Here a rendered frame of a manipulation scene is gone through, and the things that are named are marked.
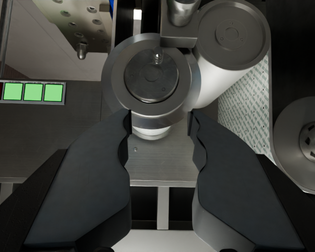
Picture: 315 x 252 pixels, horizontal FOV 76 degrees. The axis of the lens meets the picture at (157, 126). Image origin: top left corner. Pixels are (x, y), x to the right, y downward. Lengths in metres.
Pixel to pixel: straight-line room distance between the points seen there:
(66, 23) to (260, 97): 0.50
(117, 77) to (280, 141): 0.25
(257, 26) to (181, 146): 0.38
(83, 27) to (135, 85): 0.38
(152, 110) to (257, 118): 0.18
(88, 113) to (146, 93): 0.39
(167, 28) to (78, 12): 0.33
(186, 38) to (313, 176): 0.27
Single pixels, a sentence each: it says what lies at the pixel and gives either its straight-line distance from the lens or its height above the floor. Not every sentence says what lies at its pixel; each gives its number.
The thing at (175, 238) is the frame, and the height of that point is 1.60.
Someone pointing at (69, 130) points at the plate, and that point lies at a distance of 0.66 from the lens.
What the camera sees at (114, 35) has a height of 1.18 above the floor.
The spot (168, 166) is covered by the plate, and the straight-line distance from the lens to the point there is 0.61.
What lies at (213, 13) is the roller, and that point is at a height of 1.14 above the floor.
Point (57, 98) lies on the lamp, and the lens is 0.69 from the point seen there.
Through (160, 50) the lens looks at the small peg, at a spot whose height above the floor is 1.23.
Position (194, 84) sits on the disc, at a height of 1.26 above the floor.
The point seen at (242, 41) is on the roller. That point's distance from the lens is 0.35.
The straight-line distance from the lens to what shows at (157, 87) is 0.28.
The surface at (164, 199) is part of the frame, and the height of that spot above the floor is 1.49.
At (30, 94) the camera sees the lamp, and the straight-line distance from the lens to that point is 0.73.
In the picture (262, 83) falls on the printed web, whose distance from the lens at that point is 0.37.
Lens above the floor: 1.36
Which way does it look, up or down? 8 degrees down
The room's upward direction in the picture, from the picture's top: 178 degrees counter-clockwise
